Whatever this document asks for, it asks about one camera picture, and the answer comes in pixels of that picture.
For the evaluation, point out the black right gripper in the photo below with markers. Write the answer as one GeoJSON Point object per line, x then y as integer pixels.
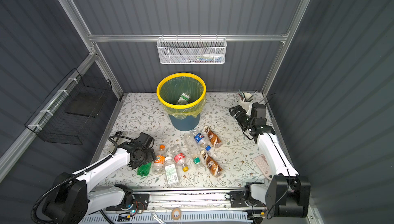
{"type": "Point", "coordinates": [239, 117]}

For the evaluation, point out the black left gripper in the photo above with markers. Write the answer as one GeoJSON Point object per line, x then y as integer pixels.
{"type": "Point", "coordinates": [151, 157]}

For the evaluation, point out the green plastic bottle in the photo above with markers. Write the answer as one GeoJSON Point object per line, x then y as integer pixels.
{"type": "Point", "coordinates": [144, 170]}

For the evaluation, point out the orange cap soda bottle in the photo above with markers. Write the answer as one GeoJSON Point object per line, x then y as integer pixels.
{"type": "Point", "coordinates": [158, 165]}

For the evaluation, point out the brown Nescafe bottle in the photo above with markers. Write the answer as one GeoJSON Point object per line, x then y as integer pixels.
{"type": "Point", "coordinates": [213, 166]}
{"type": "Point", "coordinates": [212, 137]}

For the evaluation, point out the blue Pepsi label bottle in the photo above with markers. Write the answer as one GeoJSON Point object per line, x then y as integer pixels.
{"type": "Point", "coordinates": [202, 141]}

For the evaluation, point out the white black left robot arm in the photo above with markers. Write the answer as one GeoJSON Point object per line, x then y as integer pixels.
{"type": "Point", "coordinates": [72, 196]}

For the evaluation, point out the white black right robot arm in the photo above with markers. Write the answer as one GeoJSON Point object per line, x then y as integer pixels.
{"type": "Point", "coordinates": [288, 193]}

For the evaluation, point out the teal waste bin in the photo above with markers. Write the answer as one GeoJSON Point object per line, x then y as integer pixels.
{"type": "Point", "coordinates": [187, 124]}

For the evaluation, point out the yellow plastic bin liner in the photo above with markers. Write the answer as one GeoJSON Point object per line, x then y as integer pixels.
{"type": "Point", "coordinates": [171, 87]}

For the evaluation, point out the white pen cup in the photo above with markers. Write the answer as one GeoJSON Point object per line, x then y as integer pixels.
{"type": "Point", "coordinates": [246, 102]}

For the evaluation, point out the white label clear bottle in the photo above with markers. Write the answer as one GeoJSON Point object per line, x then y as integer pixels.
{"type": "Point", "coordinates": [171, 172]}

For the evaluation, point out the pink label yellow cap bottle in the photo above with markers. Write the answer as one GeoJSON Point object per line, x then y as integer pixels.
{"type": "Point", "coordinates": [179, 157]}

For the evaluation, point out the floral table mat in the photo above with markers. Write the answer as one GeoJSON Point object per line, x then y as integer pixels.
{"type": "Point", "coordinates": [218, 153]}

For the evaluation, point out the clear bottle green cap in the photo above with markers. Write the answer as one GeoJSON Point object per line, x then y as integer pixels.
{"type": "Point", "coordinates": [194, 151]}

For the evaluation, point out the tape roll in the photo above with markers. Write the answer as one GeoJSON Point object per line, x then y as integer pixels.
{"type": "Point", "coordinates": [176, 214]}

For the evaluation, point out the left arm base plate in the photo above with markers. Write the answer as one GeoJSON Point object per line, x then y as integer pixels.
{"type": "Point", "coordinates": [134, 202]}

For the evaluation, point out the white wire wall basket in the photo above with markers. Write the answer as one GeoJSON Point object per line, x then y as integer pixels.
{"type": "Point", "coordinates": [197, 52]}

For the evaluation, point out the black wire side basket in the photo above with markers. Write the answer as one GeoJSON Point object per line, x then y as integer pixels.
{"type": "Point", "coordinates": [68, 116]}

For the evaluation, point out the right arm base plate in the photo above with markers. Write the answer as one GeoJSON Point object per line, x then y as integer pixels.
{"type": "Point", "coordinates": [239, 200]}

